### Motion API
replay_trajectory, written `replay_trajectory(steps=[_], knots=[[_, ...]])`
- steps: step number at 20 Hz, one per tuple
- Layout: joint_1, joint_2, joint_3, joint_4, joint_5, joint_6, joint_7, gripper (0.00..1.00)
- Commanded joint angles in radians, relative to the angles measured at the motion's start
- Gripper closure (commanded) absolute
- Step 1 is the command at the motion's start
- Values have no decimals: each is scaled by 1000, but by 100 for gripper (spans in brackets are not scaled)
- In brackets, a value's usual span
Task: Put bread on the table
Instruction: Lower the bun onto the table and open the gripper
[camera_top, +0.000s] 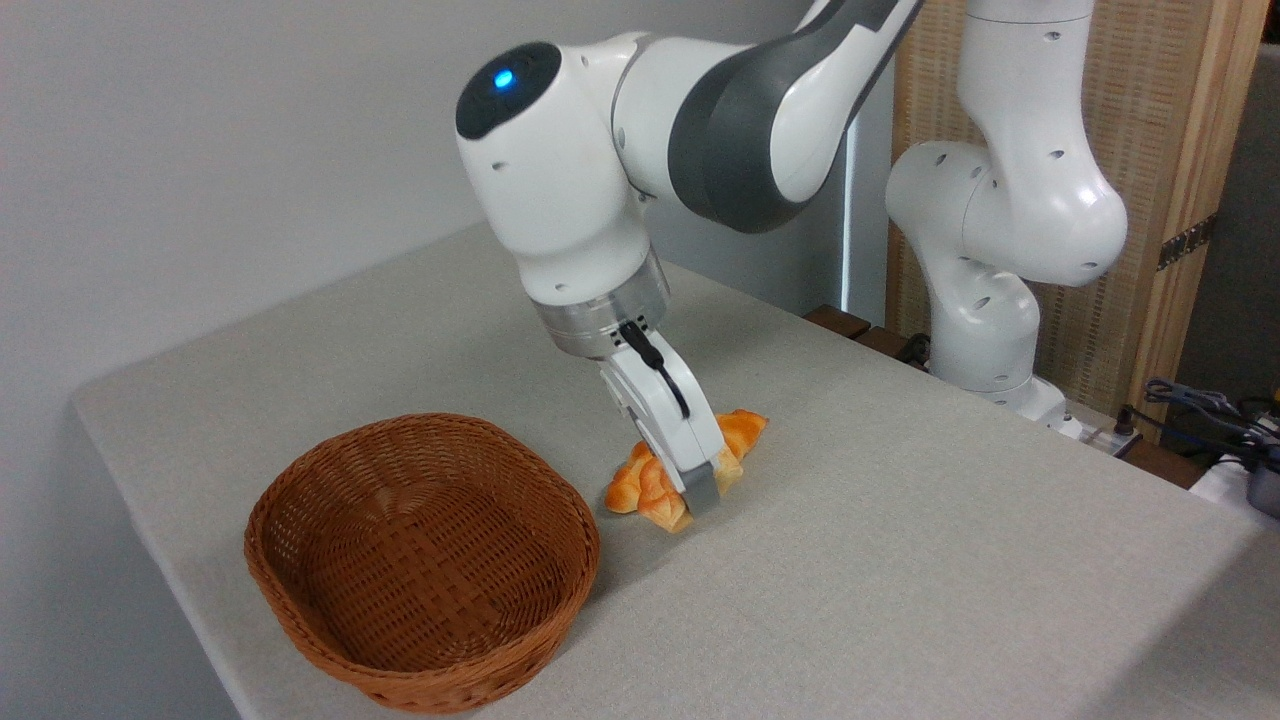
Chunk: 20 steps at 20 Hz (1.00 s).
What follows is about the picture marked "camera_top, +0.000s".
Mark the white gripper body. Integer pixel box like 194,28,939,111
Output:
597,334,727,495

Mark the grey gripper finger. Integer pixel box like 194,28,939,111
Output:
682,450,725,518

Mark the round puffy bread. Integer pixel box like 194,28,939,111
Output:
638,452,747,535

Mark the braided long bread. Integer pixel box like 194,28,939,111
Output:
604,408,770,516

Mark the brown wooden block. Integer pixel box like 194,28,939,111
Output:
854,325,932,373
806,305,872,340
1120,438,1209,491

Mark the brown wicker basket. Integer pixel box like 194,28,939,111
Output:
243,412,602,715

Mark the white power strip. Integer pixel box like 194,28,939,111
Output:
1058,402,1143,458

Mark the dark metal hinge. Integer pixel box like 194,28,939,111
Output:
1157,212,1220,272

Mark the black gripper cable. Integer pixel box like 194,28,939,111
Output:
617,319,693,420

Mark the grey-blue cable bundle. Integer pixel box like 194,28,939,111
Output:
1143,377,1280,463

